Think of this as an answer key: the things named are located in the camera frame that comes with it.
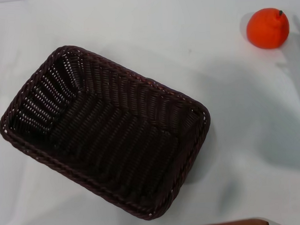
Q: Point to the dark brown woven basket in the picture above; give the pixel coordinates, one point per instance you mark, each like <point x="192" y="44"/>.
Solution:
<point x="111" y="133"/>

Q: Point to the white tablecloth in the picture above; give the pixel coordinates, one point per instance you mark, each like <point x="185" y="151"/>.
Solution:
<point x="239" y="129"/>

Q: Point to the brown wooden edge piece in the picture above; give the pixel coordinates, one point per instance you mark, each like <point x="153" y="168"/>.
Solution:
<point x="227" y="224"/>

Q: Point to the orange toy fruit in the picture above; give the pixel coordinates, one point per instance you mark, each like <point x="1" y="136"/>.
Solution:
<point x="266" y="30"/>

